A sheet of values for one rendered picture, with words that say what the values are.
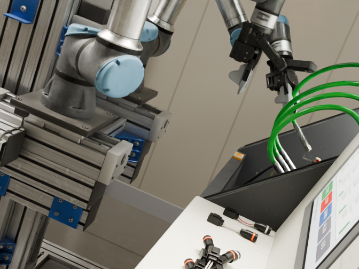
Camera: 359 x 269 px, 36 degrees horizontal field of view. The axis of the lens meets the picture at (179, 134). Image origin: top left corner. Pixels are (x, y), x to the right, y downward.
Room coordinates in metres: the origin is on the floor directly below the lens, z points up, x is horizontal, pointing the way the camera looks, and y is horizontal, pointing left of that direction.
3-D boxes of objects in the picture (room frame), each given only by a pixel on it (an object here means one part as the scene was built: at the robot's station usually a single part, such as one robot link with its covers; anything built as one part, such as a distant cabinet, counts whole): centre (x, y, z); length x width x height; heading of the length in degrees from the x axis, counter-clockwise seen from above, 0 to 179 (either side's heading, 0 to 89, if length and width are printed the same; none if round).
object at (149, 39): (1.94, 0.25, 1.20); 0.13 x 0.12 x 0.14; 167
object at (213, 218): (1.19, -0.19, 0.99); 0.12 x 0.02 x 0.02; 79
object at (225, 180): (1.67, -0.18, 0.87); 0.62 x 0.04 x 0.16; 169
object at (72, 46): (1.43, 0.31, 1.20); 0.13 x 0.12 x 0.14; 45
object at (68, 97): (1.44, 0.31, 1.09); 0.15 x 0.15 x 0.10
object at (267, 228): (1.26, -0.23, 0.99); 0.12 x 0.02 x 0.02; 78
